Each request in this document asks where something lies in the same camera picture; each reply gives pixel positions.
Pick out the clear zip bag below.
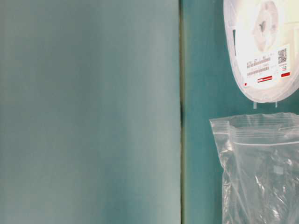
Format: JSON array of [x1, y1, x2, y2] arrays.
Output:
[[210, 112, 299, 224]]

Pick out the white component reel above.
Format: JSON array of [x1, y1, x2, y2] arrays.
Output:
[[223, 0, 299, 103]]

